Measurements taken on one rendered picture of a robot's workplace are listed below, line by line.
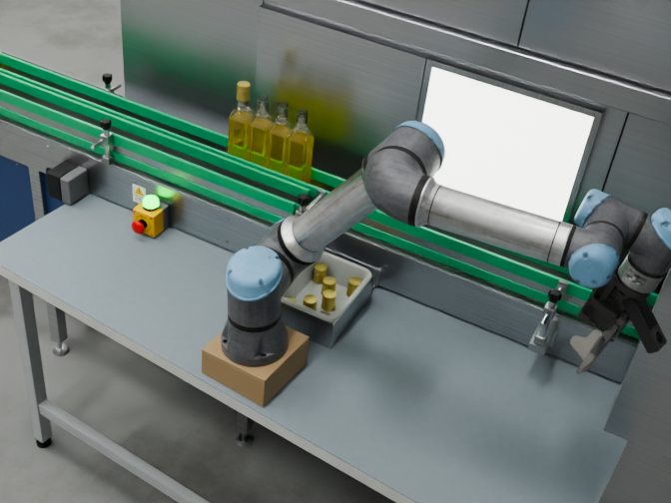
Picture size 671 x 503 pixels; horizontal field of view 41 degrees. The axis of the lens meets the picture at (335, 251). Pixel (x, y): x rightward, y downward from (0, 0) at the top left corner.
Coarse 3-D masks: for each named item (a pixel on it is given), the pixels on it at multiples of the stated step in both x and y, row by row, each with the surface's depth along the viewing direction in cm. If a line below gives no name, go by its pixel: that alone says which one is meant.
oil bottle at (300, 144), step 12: (300, 132) 226; (312, 132) 228; (288, 144) 228; (300, 144) 226; (312, 144) 230; (288, 156) 230; (300, 156) 228; (312, 156) 233; (288, 168) 232; (300, 168) 230; (300, 180) 233
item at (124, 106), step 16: (0, 64) 273; (16, 64) 269; (32, 64) 267; (48, 80) 266; (64, 80) 263; (80, 96) 264; (96, 96) 260; (112, 96) 257; (128, 112) 258; (144, 112) 254; (160, 112) 252; (176, 128) 252; (192, 128) 249; (208, 144) 250; (224, 144) 246; (320, 176) 236; (464, 240) 226; (512, 256) 221; (528, 256) 219; (560, 272) 217; (592, 288) 215
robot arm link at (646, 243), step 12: (648, 216) 160; (660, 216) 158; (648, 228) 159; (660, 228) 157; (636, 240) 160; (648, 240) 159; (660, 240) 158; (636, 252) 162; (648, 252) 160; (660, 252) 159; (636, 264) 163; (648, 264) 161; (660, 264) 160; (660, 276) 163
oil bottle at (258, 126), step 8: (256, 120) 230; (264, 120) 230; (272, 120) 231; (248, 128) 232; (256, 128) 231; (264, 128) 230; (248, 136) 233; (256, 136) 232; (264, 136) 231; (248, 144) 235; (256, 144) 233; (264, 144) 232; (248, 152) 236; (256, 152) 235; (264, 152) 234; (248, 160) 238; (256, 160) 236; (264, 160) 235
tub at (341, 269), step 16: (336, 256) 228; (304, 272) 226; (336, 272) 229; (352, 272) 227; (368, 272) 224; (288, 288) 220; (304, 288) 228; (320, 288) 228; (336, 288) 229; (320, 304) 224; (336, 304) 224
